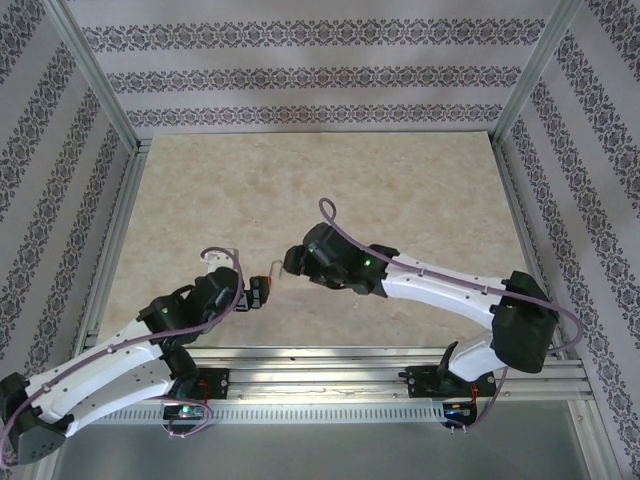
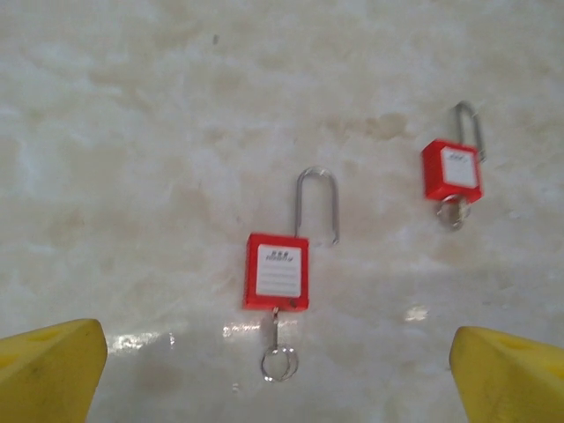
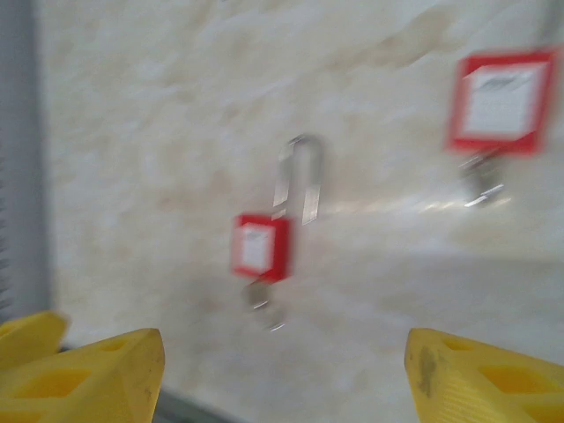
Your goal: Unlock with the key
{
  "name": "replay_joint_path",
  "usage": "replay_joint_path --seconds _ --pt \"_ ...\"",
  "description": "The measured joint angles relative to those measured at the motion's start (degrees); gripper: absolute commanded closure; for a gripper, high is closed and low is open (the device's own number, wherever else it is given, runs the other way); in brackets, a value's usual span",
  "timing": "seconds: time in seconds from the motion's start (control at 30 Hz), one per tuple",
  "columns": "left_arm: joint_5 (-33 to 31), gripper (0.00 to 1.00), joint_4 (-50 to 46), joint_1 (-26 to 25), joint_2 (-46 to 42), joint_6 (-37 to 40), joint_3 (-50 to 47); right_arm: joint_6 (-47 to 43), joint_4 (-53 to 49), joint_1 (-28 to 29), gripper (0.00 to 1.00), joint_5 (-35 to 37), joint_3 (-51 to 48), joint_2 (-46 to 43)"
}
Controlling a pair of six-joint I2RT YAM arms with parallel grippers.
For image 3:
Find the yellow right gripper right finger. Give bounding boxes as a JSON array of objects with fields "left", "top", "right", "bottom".
[{"left": 404, "top": 328, "right": 564, "bottom": 423}]

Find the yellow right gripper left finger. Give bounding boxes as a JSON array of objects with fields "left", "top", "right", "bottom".
[{"left": 0, "top": 328, "right": 167, "bottom": 423}]

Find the red padlock with steel shackle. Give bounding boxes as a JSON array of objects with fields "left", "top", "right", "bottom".
[
  {"left": 228, "top": 134, "right": 325, "bottom": 283},
  {"left": 445, "top": 48, "right": 557, "bottom": 155}
]

